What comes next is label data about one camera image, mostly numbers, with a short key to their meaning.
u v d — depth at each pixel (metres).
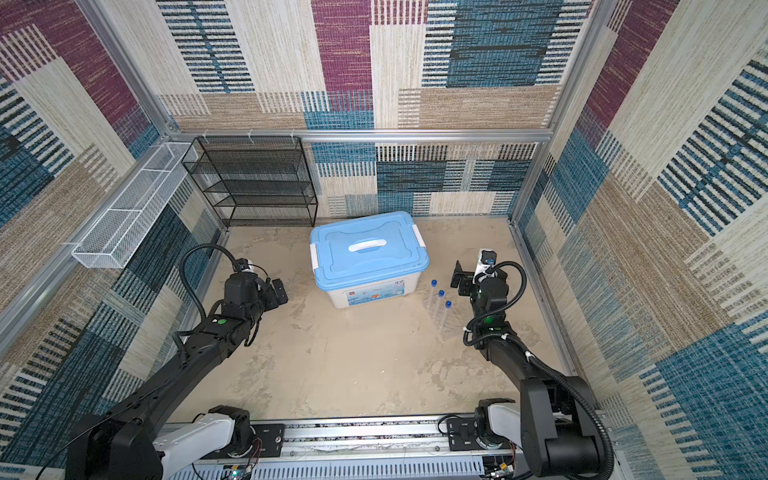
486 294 0.65
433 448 0.74
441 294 0.81
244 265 0.74
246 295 0.64
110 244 0.70
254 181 1.11
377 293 0.93
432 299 0.91
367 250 0.89
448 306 0.80
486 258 0.72
